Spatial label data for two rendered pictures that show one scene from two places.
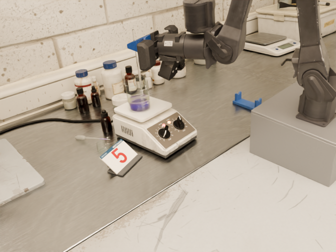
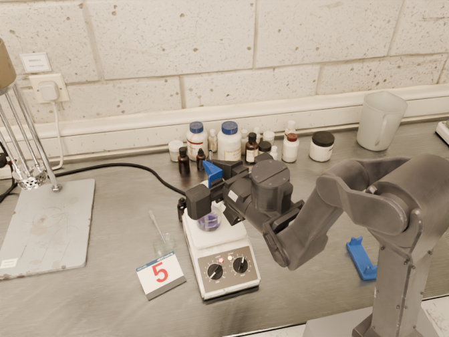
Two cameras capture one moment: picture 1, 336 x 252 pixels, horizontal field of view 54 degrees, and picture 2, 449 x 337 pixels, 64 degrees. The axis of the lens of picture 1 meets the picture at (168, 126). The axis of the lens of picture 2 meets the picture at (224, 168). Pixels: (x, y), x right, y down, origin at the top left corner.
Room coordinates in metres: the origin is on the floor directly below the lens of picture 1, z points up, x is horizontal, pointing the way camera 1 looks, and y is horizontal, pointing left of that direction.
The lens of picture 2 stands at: (0.35, -0.21, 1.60)
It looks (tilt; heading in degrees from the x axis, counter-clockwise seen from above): 40 degrees down; 28
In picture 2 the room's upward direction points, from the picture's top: straight up
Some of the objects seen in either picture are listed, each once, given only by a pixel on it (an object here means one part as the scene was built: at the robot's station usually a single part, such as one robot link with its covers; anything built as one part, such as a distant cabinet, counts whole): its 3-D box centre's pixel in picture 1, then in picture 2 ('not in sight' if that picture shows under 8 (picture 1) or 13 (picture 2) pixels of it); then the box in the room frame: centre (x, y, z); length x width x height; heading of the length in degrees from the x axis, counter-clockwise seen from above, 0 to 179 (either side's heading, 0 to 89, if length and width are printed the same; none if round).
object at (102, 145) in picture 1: (107, 145); (164, 244); (0.76, 0.17, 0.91); 0.06 x 0.06 x 0.02
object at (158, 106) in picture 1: (143, 107); (214, 222); (0.82, 0.06, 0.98); 0.12 x 0.12 x 0.01; 44
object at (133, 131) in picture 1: (151, 124); (218, 243); (0.80, 0.05, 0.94); 0.22 x 0.13 x 0.08; 44
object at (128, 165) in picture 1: (121, 156); (161, 275); (0.68, 0.12, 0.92); 0.09 x 0.06 x 0.04; 149
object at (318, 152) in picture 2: (177, 67); (321, 146); (1.28, -0.06, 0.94); 0.07 x 0.07 x 0.07
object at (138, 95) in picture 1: (137, 95); (206, 211); (0.81, 0.07, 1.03); 0.07 x 0.06 x 0.08; 129
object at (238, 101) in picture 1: (247, 100); (362, 256); (0.94, -0.26, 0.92); 0.10 x 0.03 x 0.04; 35
